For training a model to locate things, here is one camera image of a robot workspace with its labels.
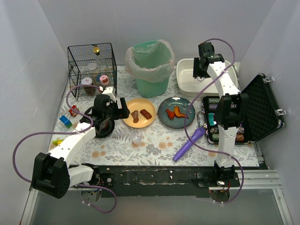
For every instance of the green blue chip stack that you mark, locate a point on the green blue chip stack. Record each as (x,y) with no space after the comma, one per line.
(213,100)

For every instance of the green trash bin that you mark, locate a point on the green trash bin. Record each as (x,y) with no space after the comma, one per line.
(147,89)

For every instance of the black small plate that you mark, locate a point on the black small plate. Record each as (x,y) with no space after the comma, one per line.
(105,130)

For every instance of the brown jar white lid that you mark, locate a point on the brown jar white lid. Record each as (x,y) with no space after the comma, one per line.
(88,82)

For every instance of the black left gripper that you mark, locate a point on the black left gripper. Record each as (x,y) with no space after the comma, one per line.
(123,107)

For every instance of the purple toy microphone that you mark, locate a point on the purple toy microphone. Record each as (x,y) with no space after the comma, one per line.
(199,132)

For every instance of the blue toy brick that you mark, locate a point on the blue toy brick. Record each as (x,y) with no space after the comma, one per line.
(63,119)

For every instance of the purple grey chip stack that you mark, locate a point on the purple grey chip stack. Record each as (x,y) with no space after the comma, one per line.
(213,107)

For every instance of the floral table mat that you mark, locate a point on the floral table mat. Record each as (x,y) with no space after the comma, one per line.
(159,143)

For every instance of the yellow plastic plate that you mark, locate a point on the yellow plastic plate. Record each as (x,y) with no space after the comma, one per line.
(138,105)

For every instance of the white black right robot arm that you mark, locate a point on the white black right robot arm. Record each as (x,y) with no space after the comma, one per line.
(229,114)

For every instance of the yellow toy brick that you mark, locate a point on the yellow toy brick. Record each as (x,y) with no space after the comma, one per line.
(57,142)

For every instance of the pink lid spice jar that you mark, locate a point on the pink lid spice jar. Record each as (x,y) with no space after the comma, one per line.
(106,86)

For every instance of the blue glazed ceramic plate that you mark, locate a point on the blue glazed ceramic plate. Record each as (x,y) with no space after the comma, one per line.
(170,103)

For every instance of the orange chicken wing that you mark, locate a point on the orange chicken wing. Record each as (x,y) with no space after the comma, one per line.
(170,114)
(178,113)

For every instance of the black wire cage rack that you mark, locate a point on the black wire cage rack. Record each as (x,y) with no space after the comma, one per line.
(79,56)

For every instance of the red owl toy block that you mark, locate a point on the red owl toy block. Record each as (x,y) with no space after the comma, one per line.
(74,111)

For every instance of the white rectangular basin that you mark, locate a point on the white rectangular basin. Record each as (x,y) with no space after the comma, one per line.
(190,87)

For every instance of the clear jar blue label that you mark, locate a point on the clear jar blue label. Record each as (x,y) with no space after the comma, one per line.
(93,71)

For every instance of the brown meat piece right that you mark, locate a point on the brown meat piece right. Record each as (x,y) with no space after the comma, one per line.
(146,114)

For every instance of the black poker chip case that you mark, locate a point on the black poker chip case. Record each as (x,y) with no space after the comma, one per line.
(263,115)

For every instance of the orange chicken wing right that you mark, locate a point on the orange chicken wing right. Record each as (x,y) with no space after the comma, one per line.
(178,113)

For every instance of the glass bottle gold cap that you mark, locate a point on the glass bottle gold cap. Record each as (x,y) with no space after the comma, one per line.
(100,60)

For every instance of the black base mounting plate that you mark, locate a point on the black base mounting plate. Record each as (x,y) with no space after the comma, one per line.
(128,181)

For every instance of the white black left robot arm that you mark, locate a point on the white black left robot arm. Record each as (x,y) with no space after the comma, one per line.
(52,173)

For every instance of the brown meat piece left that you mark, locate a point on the brown meat piece left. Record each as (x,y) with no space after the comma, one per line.
(135,116)

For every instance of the pink bin liner bag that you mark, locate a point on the pink bin liner bag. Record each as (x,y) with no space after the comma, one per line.
(131,63)

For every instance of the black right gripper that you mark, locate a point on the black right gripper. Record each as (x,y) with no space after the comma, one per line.
(199,71)

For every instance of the orange chicken wing left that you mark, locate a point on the orange chicken wing left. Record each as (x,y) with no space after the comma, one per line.
(170,114)

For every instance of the brown meat piece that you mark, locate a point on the brown meat piece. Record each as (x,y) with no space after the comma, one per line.
(146,114)
(135,116)

